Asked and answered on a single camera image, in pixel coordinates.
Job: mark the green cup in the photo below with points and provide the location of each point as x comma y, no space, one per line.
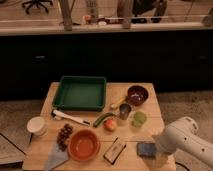
139,118

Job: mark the grey cloth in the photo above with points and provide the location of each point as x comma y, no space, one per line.
55,158

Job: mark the red apple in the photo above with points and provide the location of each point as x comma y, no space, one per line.
110,124

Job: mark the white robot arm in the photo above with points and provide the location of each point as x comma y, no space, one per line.
181,134

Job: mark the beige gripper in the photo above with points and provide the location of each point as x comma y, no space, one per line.
161,154

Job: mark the dark maroon bowl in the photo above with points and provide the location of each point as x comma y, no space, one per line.
137,95

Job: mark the black rectangular box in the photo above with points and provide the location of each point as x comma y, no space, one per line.
114,151

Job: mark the orange bowl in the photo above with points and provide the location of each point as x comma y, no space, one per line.
83,145

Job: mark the yellow banana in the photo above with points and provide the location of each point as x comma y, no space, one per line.
116,104

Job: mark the bunch of dark grapes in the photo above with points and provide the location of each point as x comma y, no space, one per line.
63,136

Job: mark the wooden table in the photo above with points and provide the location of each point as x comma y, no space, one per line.
40,147

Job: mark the white paper cup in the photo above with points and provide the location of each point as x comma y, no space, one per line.
37,126

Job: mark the green cucumber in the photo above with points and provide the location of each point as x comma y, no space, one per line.
98,121

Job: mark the metal cup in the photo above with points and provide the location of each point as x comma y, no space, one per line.
124,109

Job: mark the green plastic tray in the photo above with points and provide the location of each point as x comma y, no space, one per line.
81,93

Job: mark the white handled kitchen tool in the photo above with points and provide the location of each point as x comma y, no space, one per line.
58,114

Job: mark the blue sponge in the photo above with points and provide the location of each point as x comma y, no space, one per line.
146,149

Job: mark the black office chair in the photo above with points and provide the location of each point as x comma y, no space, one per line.
38,3

